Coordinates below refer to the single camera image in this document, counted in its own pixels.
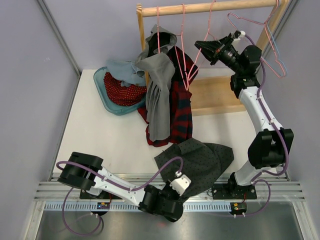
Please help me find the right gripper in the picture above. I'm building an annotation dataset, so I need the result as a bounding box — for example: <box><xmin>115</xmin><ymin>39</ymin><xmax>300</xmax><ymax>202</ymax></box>
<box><xmin>195</xmin><ymin>37</ymin><xmax>243</xmax><ymax>75</ymax></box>

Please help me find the blue wire hanger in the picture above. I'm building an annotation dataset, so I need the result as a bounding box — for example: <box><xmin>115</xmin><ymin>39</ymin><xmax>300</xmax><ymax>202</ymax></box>
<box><xmin>271</xmin><ymin>0</ymin><xmax>288</xmax><ymax>76</ymax></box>

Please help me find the pink wire hanger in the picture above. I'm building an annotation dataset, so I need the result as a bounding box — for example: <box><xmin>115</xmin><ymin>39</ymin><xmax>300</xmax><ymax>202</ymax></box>
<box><xmin>175</xmin><ymin>3</ymin><xmax>190</xmax><ymax>91</ymax></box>
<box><xmin>226</xmin><ymin>0</ymin><xmax>288</xmax><ymax>78</ymax></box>
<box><xmin>186</xmin><ymin>0</ymin><xmax>216</xmax><ymax>84</ymax></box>
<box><xmin>156</xmin><ymin>6</ymin><xmax>165</xmax><ymax>54</ymax></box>

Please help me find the dark grey dotted skirt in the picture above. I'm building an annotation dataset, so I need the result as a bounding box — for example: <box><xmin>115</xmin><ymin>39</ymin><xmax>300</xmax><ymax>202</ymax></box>
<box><xmin>154</xmin><ymin>138</ymin><xmax>234</xmax><ymax>203</ymax></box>

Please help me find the grey pleated skirt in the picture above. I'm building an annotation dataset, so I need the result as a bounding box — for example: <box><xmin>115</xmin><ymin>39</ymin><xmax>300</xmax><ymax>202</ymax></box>
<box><xmin>134</xmin><ymin>25</ymin><xmax>177</xmax><ymax>141</ymax></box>

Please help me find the red plaid skirt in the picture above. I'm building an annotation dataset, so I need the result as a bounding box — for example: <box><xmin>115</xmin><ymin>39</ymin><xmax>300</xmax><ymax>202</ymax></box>
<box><xmin>137</xmin><ymin>46</ymin><xmax>198</xmax><ymax>147</ymax></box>

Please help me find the light blue denim skirt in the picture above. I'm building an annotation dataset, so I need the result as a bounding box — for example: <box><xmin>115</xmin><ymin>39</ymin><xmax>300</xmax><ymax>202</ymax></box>
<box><xmin>106</xmin><ymin>59</ymin><xmax>146</xmax><ymax>87</ymax></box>

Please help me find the red dotted skirt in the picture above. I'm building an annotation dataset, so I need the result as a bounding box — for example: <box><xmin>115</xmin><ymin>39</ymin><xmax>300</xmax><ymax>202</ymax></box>
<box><xmin>103</xmin><ymin>72</ymin><xmax>147</xmax><ymax>107</ymax></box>

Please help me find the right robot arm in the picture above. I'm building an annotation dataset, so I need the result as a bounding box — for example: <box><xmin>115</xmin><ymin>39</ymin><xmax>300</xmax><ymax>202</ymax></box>
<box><xmin>194</xmin><ymin>34</ymin><xmax>294</xmax><ymax>200</ymax></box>

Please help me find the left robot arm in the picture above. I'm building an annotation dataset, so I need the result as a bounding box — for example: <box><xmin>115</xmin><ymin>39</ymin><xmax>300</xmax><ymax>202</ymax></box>
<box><xmin>56</xmin><ymin>152</ymin><xmax>192</xmax><ymax>222</ymax></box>

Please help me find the wooden clothes rack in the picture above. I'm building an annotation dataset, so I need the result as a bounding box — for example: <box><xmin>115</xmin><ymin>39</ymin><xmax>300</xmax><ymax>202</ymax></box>
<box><xmin>136</xmin><ymin>0</ymin><xmax>292</xmax><ymax>116</ymax></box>

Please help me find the teal plastic bin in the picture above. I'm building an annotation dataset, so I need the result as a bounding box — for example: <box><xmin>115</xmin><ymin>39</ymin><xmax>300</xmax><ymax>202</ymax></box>
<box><xmin>93</xmin><ymin>66</ymin><xmax>146</xmax><ymax>116</ymax></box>

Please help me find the aluminium corner profile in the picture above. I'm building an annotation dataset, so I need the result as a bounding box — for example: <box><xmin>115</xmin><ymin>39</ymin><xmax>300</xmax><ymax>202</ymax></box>
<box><xmin>36</xmin><ymin>0</ymin><xmax>82</xmax><ymax>77</ymax></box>

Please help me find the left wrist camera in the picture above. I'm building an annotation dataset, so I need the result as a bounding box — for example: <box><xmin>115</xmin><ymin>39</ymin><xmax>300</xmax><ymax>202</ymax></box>
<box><xmin>169</xmin><ymin>171</ymin><xmax>192</xmax><ymax>196</ymax></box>

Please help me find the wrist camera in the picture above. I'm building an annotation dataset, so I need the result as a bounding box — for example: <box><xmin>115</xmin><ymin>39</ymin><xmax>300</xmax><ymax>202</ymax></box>
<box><xmin>231</xmin><ymin>30</ymin><xmax>246</xmax><ymax>41</ymax></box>
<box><xmin>169</xmin><ymin>171</ymin><xmax>192</xmax><ymax>196</ymax></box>

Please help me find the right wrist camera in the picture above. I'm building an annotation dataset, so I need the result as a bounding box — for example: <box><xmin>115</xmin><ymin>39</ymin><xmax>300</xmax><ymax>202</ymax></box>
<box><xmin>231</xmin><ymin>30</ymin><xmax>246</xmax><ymax>41</ymax></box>

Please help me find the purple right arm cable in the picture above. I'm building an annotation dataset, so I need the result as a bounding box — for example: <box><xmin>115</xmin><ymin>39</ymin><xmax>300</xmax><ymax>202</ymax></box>
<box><xmin>207</xmin><ymin>33</ymin><xmax>292</xmax><ymax>218</ymax></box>

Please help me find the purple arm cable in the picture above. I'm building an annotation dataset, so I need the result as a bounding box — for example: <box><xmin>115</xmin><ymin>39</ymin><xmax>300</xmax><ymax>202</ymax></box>
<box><xmin>207</xmin><ymin>33</ymin><xmax>292</xmax><ymax>218</ymax></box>
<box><xmin>56</xmin><ymin>156</ymin><xmax>185</xmax><ymax>236</ymax></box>

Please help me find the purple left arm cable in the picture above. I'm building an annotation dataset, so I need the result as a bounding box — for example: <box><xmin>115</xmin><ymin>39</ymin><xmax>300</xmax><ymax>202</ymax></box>
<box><xmin>56</xmin><ymin>156</ymin><xmax>185</xmax><ymax>236</ymax></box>

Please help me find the aluminium mounting rail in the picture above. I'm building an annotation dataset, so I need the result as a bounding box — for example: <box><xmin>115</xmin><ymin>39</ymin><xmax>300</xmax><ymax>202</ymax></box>
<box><xmin>34</xmin><ymin>174</ymin><xmax>305</xmax><ymax>217</ymax></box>

